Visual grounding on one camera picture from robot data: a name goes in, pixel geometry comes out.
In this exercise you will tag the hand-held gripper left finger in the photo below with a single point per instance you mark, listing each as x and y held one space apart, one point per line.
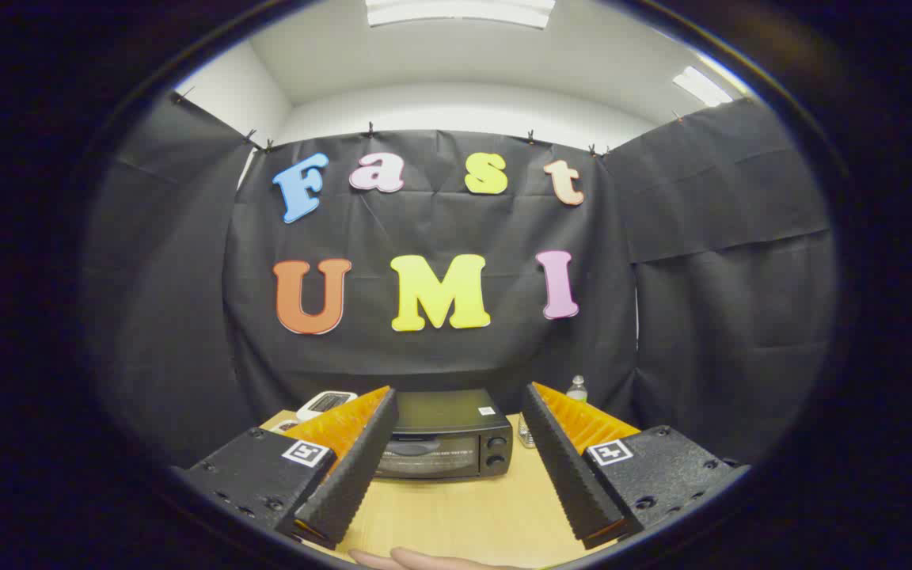
357 475

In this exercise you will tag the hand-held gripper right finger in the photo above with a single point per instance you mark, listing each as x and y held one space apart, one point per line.
571 475

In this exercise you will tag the black toaster oven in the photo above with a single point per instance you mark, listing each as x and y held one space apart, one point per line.
444 443

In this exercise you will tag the white pop-up toaster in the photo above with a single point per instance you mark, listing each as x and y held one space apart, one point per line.
321 404

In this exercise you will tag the clear plastic container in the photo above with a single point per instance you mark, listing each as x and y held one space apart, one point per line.
526 433

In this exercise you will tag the green label water bottle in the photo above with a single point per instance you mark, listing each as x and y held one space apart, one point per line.
576 389

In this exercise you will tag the ceiling light panel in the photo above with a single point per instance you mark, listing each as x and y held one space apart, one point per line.
701 87
460 12

